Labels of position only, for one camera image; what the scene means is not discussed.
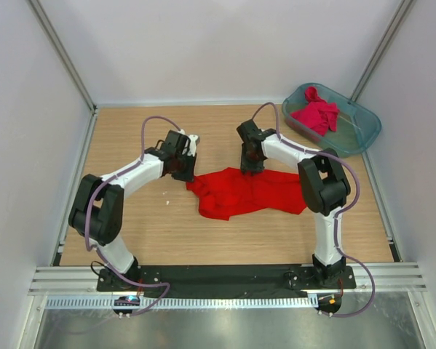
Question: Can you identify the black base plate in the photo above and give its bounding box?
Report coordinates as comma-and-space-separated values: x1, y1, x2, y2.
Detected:
95, 263, 357, 300

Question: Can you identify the white slotted cable duct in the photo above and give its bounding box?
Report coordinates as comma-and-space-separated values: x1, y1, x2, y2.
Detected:
45, 294, 318, 310

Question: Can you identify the red t shirt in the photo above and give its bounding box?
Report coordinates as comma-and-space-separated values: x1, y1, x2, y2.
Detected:
186, 167, 306, 221

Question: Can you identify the aluminium corner post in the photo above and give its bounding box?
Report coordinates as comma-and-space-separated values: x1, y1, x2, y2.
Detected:
349, 0, 416, 102
27, 0, 97, 114

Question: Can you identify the left aluminium corner post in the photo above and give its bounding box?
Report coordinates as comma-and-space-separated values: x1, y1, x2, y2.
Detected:
27, 0, 97, 114

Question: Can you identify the right aluminium corner post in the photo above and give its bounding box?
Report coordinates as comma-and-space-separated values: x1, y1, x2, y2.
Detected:
349, 0, 416, 102

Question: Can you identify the magenta t shirt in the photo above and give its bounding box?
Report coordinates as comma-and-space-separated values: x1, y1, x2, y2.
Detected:
290, 86, 340, 136

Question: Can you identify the teal plastic bin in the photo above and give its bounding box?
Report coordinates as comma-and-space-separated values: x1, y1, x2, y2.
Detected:
282, 83, 382, 157

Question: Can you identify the aluminium front rail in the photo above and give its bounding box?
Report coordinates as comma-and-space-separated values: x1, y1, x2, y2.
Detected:
29, 262, 426, 299

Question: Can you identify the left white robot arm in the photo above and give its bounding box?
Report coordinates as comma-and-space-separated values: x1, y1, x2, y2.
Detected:
68, 130, 199, 291

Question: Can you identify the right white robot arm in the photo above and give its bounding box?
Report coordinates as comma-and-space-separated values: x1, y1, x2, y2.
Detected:
237, 120, 351, 288

